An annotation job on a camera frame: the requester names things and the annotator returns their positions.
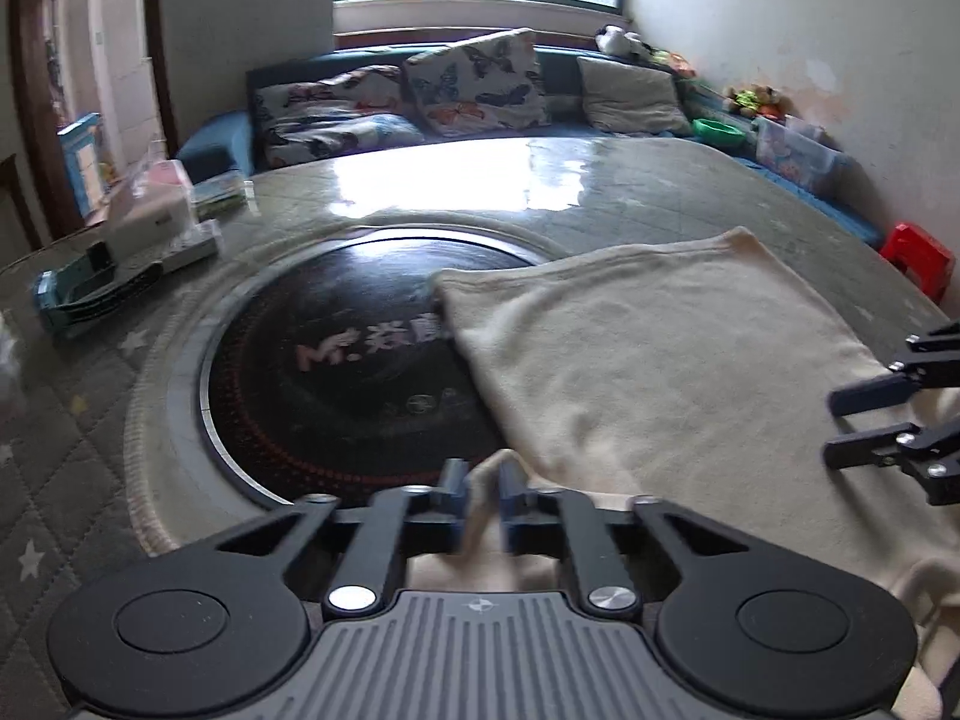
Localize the red plastic stool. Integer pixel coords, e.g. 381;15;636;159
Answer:
879;222;957;301

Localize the panda plush toy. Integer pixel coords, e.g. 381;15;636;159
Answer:
596;25;650;57

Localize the dark wooden chair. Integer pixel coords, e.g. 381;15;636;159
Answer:
0;154;42;252

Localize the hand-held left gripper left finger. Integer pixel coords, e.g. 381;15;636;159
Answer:
214;457;470;620

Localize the brown wooden door frame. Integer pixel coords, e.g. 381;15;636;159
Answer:
7;0;181;241

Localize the cream fleece cloth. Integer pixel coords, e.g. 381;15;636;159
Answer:
409;226;960;720

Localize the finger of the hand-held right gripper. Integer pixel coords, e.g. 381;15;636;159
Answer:
829;322;960;418
823;420;960;507

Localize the blue and white toy box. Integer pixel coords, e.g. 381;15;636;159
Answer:
58;112;113;215

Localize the blue sofa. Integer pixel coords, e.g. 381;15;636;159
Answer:
176;41;886;248

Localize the white flat box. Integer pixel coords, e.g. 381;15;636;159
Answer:
161;219;224;275

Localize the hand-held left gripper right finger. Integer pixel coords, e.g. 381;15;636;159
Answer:
496;459;751;620

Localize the green and orange toy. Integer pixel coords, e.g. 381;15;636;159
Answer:
649;49;698;80

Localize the clear plastic storage box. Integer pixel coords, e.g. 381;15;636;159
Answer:
754;114;845;196

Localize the clear lidded container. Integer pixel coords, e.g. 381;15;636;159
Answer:
187;176;252;215

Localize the white tissue box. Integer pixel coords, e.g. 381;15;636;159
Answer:
105;161;200;260

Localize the green bowl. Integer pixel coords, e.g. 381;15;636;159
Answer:
691;117;749;149

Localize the blue tray with black remote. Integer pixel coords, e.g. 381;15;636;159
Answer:
31;240;166;338

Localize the brown plush toy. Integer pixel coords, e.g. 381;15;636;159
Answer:
724;82;785;121

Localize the black round cooktop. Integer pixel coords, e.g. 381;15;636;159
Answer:
199;229;556;507

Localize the grey pillow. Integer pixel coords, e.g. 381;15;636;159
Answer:
576;56;692;137

